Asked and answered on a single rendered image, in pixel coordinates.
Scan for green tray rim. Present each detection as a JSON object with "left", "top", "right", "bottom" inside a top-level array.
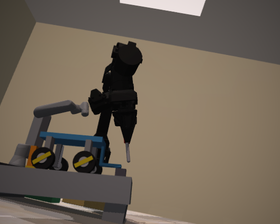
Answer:
[{"left": 24, "top": 194, "right": 61, "bottom": 203}]

